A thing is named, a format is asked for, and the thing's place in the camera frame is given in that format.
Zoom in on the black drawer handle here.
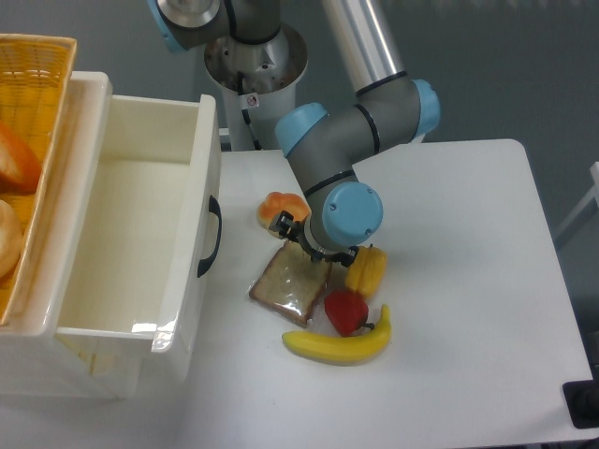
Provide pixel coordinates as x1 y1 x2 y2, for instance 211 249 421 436
197 196 223 278

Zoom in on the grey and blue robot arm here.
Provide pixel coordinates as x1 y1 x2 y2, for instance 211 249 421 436
149 1 440 266

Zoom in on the orange wicker basket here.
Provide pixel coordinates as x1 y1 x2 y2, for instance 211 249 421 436
1 34 77 326

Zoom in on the yellow bell pepper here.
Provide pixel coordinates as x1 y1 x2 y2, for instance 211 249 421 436
344 245 387 298

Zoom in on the orange glazed bread bun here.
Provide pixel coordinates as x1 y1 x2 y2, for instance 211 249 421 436
256 192 311 238

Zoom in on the black device at table corner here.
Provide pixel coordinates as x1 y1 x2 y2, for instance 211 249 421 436
562 380 598 429

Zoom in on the orange bread in basket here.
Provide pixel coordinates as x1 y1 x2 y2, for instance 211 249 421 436
1 122 42 195

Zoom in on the red bell pepper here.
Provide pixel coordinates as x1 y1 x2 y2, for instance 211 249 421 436
324 290 375 337

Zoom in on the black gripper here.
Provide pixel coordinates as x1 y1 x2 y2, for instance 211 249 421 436
270 210 359 268

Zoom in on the yellow banana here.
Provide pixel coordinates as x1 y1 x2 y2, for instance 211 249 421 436
282 304 392 365

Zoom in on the pale round bread in basket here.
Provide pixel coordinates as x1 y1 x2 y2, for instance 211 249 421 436
0 200 23 277

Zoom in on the white frame at right edge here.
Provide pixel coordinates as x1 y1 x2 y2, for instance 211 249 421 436
553 162 598 251

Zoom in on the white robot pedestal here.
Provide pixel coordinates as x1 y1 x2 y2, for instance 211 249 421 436
204 23 308 151

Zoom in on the toast slice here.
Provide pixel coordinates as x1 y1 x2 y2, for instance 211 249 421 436
249 241 331 327

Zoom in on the white drawer cabinet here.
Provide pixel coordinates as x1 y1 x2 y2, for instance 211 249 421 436
1 71 141 398

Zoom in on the white open drawer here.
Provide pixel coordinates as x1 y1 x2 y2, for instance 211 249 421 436
58 95 221 381

